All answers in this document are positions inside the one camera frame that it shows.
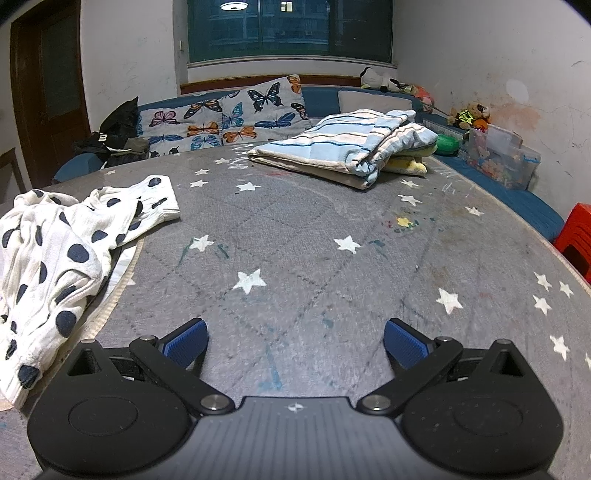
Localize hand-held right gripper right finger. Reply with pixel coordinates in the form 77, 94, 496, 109
358, 318, 527, 417

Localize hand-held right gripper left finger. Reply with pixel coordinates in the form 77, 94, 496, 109
65, 318, 236, 417

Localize white polka dot garment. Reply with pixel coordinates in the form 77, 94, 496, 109
0, 174, 181, 409

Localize black bag and clothes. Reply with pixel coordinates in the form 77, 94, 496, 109
74, 97, 151, 168

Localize folded yellow cloth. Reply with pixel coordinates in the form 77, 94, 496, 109
381, 147, 438, 176

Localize red plastic stool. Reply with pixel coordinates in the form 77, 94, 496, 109
554, 203, 591, 271

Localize clear plastic toy box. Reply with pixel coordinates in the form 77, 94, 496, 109
466, 124, 542, 191

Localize folded blue striped blanket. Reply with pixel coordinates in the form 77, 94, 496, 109
247, 109, 438, 189

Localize butterfly print pillow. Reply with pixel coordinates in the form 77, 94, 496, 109
137, 95, 227, 155
221, 75, 311, 145

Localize grey pillow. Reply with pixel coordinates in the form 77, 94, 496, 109
337, 90, 414, 116

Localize pink plush toy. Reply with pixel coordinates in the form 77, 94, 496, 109
403, 83, 435, 105

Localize blue sofa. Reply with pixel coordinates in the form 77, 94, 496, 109
53, 85, 565, 241

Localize white and black plush toy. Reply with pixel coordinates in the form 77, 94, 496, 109
360, 67, 403, 91

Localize brown wooden door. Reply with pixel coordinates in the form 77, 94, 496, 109
9, 0, 90, 153

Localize dark window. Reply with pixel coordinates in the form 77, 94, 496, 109
173, 0, 398, 65

